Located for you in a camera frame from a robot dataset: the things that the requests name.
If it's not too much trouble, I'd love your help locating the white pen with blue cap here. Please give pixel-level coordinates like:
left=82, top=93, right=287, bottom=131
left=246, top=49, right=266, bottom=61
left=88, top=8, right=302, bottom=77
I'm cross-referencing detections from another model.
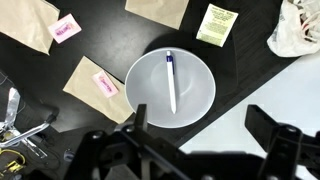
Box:
left=165, top=50, right=178, bottom=115

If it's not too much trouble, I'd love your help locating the pink sticky label on bag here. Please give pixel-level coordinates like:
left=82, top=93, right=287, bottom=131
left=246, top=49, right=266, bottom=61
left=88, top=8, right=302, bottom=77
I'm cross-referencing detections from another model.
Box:
left=91, top=70, right=120, bottom=99

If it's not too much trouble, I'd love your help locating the plain brown paper bag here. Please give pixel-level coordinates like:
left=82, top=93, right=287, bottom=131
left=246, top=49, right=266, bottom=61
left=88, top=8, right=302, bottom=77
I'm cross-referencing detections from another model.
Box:
left=124, top=0, right=191, bottom=31

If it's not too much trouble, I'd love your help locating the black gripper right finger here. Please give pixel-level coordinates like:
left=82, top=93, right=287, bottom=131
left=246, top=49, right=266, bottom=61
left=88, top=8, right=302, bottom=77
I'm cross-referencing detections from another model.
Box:
left=244, top=104, right=320, bottom=180

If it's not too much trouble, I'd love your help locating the yellow-green printed packet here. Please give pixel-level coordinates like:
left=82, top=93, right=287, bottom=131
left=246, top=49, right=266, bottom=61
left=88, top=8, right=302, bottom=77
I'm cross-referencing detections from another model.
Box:
left=195, top=2, right=240, bottom=48

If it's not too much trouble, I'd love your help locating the brown paper bag with pink label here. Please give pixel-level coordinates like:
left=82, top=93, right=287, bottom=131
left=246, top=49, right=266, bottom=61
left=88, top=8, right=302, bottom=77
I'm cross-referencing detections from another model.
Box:
left=62, top=55, right=135, bottom=125

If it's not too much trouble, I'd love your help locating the large brown paper bag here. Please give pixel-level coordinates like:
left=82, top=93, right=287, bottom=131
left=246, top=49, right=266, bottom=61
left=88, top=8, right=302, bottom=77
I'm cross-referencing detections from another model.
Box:
left=0, top=0, right=61, bottom=56

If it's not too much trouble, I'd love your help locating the bent metal rod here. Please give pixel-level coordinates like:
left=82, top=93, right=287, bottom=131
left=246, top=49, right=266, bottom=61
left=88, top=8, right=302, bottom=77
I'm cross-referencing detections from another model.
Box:
left=0, top=68, right=60, bottom=149

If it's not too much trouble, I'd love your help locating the white round bowl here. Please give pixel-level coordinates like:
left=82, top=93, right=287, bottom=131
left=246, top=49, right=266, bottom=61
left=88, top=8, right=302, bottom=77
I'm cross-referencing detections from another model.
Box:
left=124, top=46, right=217, bottom=130

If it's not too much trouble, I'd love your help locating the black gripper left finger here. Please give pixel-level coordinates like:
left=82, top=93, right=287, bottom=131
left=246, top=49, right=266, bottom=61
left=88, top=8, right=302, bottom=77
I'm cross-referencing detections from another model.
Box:
left=133, top=103, right=183, bottom=180

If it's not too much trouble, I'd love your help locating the loose pink sticky label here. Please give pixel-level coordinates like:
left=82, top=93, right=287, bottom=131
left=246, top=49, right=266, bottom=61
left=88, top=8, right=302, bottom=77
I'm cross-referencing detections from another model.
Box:
left=47, top=12, right=83, bottom=45

